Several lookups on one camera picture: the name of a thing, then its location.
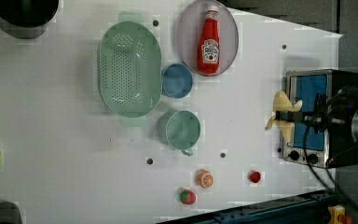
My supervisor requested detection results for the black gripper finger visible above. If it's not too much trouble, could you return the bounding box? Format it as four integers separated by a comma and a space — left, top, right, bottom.
275, 119, 305, 123
275, 111, 304, 119

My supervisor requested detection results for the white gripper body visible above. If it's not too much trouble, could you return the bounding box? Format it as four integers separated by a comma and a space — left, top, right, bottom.
304, 86, 358, 133

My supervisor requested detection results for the peeled toy banana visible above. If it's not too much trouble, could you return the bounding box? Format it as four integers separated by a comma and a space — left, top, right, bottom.
265, 91, 303, 143

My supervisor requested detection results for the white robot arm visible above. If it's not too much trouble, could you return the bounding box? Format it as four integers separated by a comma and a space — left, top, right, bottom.
265, 87, 358, 143

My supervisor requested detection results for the green mug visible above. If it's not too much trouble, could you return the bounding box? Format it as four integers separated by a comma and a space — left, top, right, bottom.
158, 110, 201, 156

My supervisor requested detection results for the toaster oven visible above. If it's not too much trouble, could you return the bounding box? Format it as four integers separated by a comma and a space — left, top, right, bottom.
282, 69, 358, 168

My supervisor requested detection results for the red toy tomato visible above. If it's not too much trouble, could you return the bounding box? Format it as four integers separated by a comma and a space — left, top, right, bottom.
249, 171, 261, 183

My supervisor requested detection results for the toy orange half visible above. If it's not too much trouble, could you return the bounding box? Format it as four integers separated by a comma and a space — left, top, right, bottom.
197, 170, 214, 189

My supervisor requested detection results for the red ketchup bottle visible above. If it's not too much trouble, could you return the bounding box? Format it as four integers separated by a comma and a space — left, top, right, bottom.
197, 6, 220, 76

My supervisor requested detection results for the blue bowl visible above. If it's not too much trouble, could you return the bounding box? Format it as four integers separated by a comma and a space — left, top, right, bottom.
162, 63, 193, 99

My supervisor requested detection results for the grey round plate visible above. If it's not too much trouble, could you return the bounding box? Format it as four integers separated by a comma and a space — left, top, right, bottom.
176, 0, 239, 76

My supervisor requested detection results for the toy strawberry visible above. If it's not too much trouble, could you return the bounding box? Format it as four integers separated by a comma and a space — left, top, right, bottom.
179, 189, 197, 204

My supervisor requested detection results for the green perforated colander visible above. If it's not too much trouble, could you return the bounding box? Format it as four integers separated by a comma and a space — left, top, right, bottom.
98, 11, 162, 127

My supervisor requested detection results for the black cylindrical cup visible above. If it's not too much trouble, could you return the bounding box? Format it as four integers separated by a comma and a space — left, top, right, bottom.
0, 0, 60, 39

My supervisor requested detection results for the dark round object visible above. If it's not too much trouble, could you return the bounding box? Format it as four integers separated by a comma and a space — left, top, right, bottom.
0, 202, 23, 224

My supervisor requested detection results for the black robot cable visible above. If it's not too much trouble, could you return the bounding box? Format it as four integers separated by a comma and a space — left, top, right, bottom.
302, 124, 358, 218

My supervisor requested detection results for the blue metal frame rail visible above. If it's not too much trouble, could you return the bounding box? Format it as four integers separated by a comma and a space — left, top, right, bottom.
159, 190, 336, 224

